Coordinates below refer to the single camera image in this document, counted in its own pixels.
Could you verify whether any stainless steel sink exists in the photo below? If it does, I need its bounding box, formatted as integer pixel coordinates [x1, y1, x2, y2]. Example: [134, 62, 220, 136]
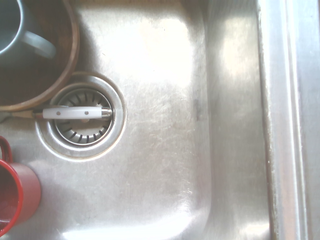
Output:
[0, 0, 320, 240]

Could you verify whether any metal sink drain strainer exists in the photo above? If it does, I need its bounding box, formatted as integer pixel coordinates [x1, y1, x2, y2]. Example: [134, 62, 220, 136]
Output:
[34, 74, 128, 161]

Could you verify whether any brown wooden bowl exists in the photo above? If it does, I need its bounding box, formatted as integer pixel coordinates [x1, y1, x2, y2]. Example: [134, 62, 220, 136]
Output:
[0, 0, 81, 113]

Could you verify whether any red mug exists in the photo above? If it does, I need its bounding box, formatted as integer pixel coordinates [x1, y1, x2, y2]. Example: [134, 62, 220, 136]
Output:
[0, 135, 42, 238]

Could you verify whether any grey ceramic mug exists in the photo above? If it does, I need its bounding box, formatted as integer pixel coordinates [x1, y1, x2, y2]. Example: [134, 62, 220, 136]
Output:
[0, 0, 57, 60]

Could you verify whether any white handled fork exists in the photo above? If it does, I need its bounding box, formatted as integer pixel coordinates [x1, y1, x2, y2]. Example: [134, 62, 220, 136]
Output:
[0, 106, 114, 124]

